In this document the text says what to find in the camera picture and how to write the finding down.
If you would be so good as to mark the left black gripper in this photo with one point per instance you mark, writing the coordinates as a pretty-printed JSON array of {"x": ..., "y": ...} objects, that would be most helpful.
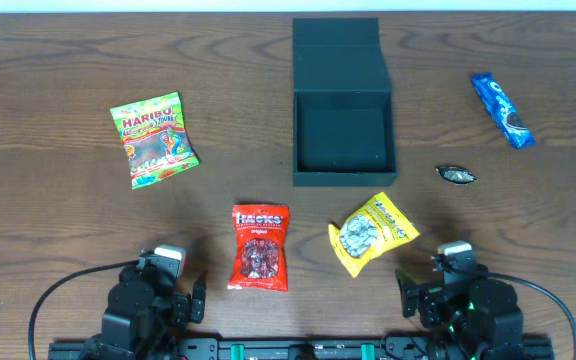
[{"x": 183, "y": 308}]

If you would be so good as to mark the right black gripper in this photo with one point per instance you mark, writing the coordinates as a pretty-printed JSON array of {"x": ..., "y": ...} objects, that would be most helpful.
[{"x": 419, "y": 298}]

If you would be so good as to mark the red Hacks candy bag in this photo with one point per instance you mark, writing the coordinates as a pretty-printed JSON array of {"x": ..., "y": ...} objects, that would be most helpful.
[{"x": 261, "y": 232}]

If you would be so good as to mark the yellow Hacks candy bag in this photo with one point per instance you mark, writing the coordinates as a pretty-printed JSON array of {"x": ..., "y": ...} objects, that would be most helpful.
[{"x": 375, "y": 228}]

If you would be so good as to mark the green Haribo gummy bag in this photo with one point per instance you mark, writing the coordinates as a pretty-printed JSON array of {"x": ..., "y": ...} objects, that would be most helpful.
[{"x": 154, "y": 136}]

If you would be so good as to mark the blue Oreo cookie pack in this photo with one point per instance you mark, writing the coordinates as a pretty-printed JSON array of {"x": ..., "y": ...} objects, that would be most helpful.
[{"x": 502, "y": 111}]

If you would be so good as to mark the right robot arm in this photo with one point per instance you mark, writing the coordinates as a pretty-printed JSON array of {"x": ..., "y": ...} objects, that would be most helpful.
[{"x": 472, "y": 316}]

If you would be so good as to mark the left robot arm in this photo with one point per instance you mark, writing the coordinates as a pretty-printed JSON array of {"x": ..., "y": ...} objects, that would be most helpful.
[{"x": 144, "y": 315}]

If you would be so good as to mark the small black candy wrapper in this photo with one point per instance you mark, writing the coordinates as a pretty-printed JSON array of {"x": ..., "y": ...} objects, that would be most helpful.
[{"x": 456, "y": 174}]

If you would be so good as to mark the dark green open box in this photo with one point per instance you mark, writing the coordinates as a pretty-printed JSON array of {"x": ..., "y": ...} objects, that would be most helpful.
[{"x": 343, "y": 128}]

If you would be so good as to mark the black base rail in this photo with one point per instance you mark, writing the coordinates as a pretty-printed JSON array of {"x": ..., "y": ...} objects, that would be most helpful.
[{"x": 389, "y": 348}]

